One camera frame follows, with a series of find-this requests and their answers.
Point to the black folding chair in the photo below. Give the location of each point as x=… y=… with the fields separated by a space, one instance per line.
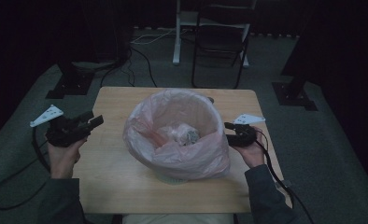
x=219 y=40

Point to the person's right hand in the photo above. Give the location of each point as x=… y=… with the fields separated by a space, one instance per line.
x=253 y=154

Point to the round table grommet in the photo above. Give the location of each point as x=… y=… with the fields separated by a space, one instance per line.
x=210 y=99

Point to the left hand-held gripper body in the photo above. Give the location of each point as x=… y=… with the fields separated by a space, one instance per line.
x=63 y=132

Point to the white desk frame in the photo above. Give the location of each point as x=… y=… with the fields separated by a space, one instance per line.
x=177 y=37

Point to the crumpled paper wad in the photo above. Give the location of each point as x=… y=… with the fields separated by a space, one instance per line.
x=185 y=133

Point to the black stand base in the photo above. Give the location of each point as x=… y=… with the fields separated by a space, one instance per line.
x=70 y=85
x=294 y=96

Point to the person's left hand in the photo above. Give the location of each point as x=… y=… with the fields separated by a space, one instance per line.
x=62 y=158

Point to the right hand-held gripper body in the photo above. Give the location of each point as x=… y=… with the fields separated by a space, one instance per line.
x=246 y=137

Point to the pink plastic trash bag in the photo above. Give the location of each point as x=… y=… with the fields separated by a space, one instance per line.
x=176 y=137

